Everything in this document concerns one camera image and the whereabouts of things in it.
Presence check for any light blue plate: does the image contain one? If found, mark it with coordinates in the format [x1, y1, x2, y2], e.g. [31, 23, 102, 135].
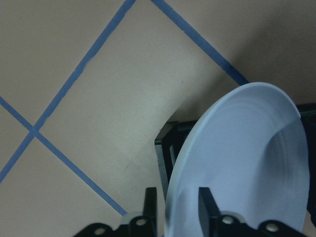
[164, 82, 310, 237]

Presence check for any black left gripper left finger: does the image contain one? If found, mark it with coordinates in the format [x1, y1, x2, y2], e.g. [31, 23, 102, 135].
[142, 187, 158, 237]

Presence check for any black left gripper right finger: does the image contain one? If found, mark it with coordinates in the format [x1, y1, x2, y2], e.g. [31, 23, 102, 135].
[198, 187, 237, 237]

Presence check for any black plate rack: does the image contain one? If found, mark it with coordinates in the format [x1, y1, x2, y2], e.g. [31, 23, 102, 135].
[155, 103, 316, 237]

